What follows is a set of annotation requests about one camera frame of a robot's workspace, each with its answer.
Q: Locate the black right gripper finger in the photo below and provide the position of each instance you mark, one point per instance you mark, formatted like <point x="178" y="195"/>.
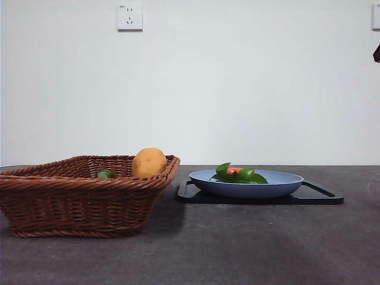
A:
<point x="377" y="54"/>

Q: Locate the blue round plate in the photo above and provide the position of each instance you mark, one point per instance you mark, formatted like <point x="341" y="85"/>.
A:
<point x="246" y="190"/>

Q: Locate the dark rectangular tray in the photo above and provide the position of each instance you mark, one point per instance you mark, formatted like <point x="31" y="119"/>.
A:
<point x="314" y="198"/>

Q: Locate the yellow-brown potato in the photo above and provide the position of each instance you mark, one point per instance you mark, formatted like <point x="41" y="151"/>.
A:
<point x="149" y="162"/>

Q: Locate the green cucumber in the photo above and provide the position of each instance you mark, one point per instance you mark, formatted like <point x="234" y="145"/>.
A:
<point x="106" y="174"/>

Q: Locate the brown wicker basket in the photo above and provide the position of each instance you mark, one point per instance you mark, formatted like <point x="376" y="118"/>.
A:
<point x="74" y="205"/>

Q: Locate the white wall socket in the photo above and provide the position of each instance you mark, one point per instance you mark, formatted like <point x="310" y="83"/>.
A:
<point x="129" y="17"/>
<point x="376" y="16"/>

